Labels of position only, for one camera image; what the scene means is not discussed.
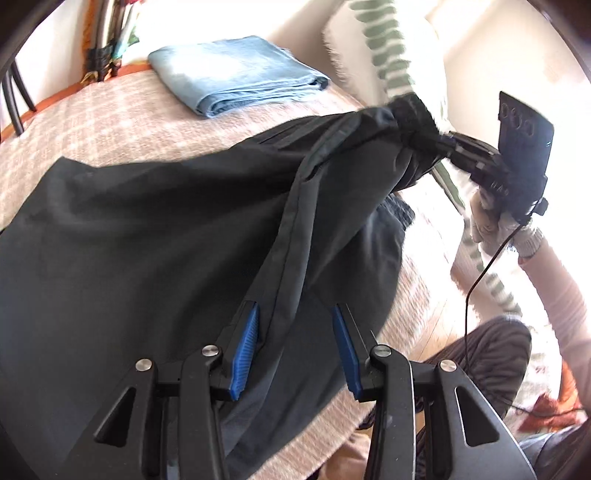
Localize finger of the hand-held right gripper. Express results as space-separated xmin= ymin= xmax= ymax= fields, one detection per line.
xmin=435 ymin=130 xmax=498 ymax=173

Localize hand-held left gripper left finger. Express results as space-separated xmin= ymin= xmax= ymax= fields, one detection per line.
xmin=60 ymin=300 xmax=262 ymax=480

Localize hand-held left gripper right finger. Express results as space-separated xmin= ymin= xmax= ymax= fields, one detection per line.
xmin=331 ymin=302 xmax=539 ymax=480

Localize black pants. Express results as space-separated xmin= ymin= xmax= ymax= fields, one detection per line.
xmin=0 ymin=99 xmax=446 ymax=480

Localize person's right forearm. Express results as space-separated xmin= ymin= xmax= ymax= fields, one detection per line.
xmin=517 ymin=235 xmax=591 ymax=374

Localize person's right hand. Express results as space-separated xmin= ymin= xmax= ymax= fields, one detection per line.
xmin=464 ymin=187 xmax=546 ymax=259

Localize white green-patterned curtain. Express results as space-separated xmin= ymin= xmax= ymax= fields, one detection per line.
xmin=323 ymin=0 xmax=532 ymax=324

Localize orange patterned cloth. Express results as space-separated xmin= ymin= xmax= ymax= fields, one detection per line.
xmin=531 ymin=360 xmax=591 ymax=435

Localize folded blue jeans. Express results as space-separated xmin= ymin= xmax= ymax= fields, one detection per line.
xmin=148 ymin=35 xmax=329 ymax=118

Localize beige checked blanket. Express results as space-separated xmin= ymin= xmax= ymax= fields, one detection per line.
xmin=0 ymin=62 xmax=467 ymax=480

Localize black chair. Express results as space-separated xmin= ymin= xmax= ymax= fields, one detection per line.
xmin=0 ymin=0 xmax=38 ymax=137

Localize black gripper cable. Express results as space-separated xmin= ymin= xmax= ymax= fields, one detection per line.
xmin=464 ymin=219 xmax=585 ymax=418

